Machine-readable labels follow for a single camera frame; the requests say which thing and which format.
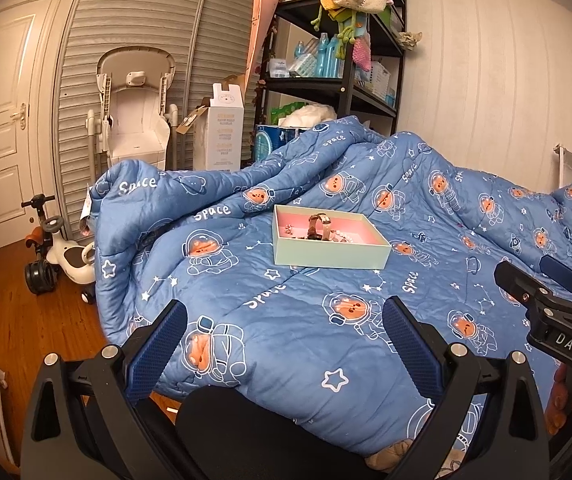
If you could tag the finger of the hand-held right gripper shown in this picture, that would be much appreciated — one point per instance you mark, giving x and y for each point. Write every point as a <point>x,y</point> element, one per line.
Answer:
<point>560,272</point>
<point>520,282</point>

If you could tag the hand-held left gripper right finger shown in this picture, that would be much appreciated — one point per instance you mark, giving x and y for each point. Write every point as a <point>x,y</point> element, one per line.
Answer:
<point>410,350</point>

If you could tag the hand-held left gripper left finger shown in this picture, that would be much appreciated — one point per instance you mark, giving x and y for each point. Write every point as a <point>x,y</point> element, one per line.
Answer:
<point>161,335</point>

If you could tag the mint green pink-lined box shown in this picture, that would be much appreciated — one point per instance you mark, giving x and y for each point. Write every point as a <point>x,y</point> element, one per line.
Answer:
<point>336,255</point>

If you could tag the person's right hand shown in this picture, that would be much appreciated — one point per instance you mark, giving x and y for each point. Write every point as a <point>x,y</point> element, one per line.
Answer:
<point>560,400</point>

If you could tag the blue printed blanket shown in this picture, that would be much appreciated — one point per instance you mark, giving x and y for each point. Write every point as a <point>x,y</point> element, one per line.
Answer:
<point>276,320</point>

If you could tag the white ride-on toy scooter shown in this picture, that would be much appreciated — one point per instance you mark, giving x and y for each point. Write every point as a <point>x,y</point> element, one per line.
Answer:
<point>66,260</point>

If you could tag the tall white carton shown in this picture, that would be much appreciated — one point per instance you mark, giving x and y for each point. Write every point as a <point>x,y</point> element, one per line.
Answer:
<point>221,130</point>

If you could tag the blue round-print package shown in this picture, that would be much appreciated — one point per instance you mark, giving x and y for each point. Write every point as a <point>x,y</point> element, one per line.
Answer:
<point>271,140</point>

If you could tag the white baby high chair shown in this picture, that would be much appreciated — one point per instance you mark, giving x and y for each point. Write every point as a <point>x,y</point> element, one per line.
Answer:
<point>133,110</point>

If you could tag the stack of tissue packs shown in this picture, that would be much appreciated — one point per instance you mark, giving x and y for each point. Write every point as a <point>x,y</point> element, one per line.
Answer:
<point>378,80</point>

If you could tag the white fluffy bundle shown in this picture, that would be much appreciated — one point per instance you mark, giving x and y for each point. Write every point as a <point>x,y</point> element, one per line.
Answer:
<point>308,115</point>

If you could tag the green packets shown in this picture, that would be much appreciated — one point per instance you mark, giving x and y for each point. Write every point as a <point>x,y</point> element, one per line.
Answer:
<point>288,111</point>

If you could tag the black shelf rack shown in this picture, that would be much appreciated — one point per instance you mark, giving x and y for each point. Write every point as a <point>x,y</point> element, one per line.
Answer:
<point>350,85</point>

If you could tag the white panelled door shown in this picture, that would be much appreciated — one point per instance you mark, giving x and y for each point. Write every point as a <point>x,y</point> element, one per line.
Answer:
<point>1,110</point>

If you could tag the pink knitted pouch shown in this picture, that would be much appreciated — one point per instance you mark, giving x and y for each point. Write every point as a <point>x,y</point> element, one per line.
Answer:
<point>363,52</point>

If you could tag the row of blue bottles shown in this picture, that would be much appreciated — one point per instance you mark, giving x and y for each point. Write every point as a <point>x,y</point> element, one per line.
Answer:
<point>323,57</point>

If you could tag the green knitted frog toy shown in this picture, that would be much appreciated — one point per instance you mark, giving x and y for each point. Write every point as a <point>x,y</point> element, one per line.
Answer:
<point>341,22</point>

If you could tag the grey louvred closet door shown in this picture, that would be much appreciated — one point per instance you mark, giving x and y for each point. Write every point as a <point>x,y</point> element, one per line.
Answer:
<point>131,5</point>

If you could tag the pink long paper wrap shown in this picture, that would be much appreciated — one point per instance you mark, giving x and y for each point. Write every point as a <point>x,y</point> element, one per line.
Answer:
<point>263,10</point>

